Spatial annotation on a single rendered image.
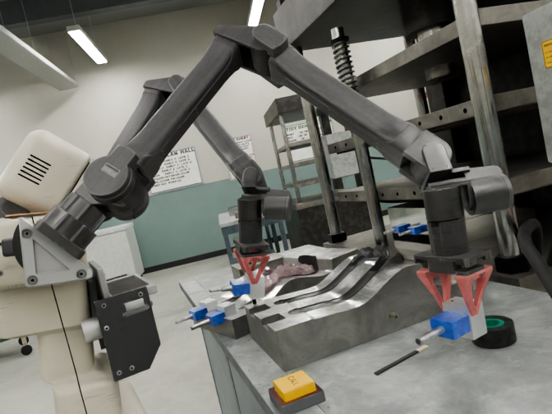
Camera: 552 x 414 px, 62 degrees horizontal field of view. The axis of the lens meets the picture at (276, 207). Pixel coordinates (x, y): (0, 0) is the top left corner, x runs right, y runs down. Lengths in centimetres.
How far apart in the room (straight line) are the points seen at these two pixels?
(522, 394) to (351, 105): 53
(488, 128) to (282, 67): 71
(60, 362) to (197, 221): 729
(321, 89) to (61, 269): 53
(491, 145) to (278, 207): 65
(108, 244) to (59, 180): 663
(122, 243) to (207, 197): 169
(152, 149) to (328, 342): 54
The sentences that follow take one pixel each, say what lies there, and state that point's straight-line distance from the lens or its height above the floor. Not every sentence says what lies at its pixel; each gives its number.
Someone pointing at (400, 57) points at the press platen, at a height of 152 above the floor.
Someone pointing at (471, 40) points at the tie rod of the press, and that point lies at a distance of 143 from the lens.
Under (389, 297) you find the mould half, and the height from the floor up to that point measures 88.
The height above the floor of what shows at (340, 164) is 114.
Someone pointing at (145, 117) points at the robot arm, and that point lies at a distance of 133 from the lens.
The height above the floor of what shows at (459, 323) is 92.
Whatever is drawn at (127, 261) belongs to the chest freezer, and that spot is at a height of 38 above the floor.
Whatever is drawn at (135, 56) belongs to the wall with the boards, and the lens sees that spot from 861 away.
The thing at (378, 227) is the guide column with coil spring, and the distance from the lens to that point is 206.
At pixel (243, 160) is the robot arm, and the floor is 125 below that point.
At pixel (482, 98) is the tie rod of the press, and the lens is 142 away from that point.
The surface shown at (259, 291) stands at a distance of 113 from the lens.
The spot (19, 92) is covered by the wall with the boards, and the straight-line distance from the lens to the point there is 896.
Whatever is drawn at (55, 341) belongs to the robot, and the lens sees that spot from 102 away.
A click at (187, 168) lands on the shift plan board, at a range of 821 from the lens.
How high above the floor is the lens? 121
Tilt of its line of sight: 4 degrees down
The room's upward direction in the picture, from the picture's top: 13 degrees counter-clockwise
